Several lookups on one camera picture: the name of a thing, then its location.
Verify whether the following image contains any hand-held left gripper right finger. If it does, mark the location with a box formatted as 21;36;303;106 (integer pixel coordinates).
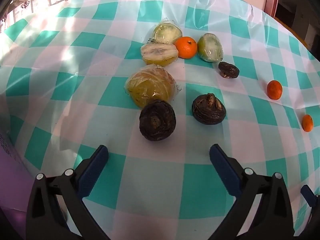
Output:
209;144;294;240

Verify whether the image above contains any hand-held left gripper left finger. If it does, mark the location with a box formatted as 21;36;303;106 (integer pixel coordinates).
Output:
26;144;110;240

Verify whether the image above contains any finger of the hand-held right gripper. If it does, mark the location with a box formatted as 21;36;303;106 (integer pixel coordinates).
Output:
301;184;320;233

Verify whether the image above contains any sprouted dark brown water chestnut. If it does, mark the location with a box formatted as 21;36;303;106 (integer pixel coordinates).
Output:
191;93;227;125

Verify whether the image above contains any small orange mandarin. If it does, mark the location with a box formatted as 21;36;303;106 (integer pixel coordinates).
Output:
266;80;283;100
301;114;314;132

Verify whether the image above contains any round dark brown water chestnut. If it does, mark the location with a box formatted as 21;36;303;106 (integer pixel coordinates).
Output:
139;99;176;141

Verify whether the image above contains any small dark brown water chestnut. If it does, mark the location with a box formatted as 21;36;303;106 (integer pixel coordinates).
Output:
218;61;240;79

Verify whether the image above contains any large yellow fruit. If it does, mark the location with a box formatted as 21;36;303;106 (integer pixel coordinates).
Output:
124;64;182;109

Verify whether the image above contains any teal white checkered tablecloth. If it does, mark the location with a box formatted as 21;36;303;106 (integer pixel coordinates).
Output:
0;0;320;240

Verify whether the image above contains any wrapped green fruit half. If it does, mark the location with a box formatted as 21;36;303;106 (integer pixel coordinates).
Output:
197;33;224;63
152;21;183;44

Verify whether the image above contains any large orange mandarin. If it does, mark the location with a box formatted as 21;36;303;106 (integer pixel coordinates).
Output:
174;37;198;59

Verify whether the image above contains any wrapped yellow cut fruit half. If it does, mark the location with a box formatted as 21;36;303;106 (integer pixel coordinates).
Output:
140;42;179;67

